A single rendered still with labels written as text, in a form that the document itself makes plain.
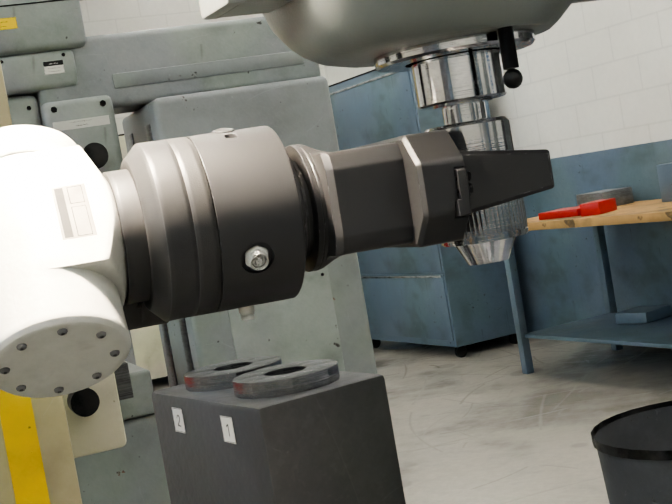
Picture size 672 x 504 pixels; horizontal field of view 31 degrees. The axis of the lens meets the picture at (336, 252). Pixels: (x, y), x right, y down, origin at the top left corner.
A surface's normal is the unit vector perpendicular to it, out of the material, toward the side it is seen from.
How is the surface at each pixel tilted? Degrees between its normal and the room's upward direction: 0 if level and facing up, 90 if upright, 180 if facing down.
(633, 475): 94
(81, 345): 143
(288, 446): 90
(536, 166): 90
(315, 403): 90
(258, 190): 76
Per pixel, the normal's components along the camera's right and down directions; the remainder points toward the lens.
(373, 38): -0.07, 0.90
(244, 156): 0.13, -0.63
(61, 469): 0.42, -0.02
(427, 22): 0.11, 0.83
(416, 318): -0.89, 0.18
